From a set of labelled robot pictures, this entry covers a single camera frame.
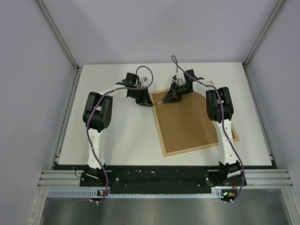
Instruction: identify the aluminium front rail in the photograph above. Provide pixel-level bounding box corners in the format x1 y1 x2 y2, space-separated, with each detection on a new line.
38 169 293 188

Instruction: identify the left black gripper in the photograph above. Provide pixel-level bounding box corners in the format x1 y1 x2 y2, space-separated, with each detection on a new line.
130 86 153 107

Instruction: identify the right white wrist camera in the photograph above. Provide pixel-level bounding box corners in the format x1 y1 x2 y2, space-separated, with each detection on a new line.
172 75 185 85

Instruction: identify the aluminium corner post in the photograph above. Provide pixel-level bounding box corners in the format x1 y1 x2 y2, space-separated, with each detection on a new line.
34 0 80 71
242 0 287 69

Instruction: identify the grey slotted cable duct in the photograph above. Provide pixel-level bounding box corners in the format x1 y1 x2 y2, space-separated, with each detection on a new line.
47 188 235 200

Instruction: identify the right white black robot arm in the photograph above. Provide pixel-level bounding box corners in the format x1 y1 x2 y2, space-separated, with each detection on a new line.
162 69 246 186

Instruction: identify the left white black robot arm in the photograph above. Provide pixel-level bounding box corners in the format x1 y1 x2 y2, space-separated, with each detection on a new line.
82 73 154 186

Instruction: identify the light wooden picture frame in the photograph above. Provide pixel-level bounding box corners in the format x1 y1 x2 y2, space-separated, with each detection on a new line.
149 80 240 158

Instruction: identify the right aluminium corner post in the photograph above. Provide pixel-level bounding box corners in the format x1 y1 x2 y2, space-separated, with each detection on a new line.
242 0 287 69

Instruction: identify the left aluminium corner post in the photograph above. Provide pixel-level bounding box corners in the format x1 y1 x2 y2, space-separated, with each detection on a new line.
34 0 80 71

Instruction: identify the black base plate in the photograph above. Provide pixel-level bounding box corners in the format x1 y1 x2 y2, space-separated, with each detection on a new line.
80 165 246 195

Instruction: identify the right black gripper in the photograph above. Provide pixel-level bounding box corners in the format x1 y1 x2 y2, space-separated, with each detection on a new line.
162 83 191 105

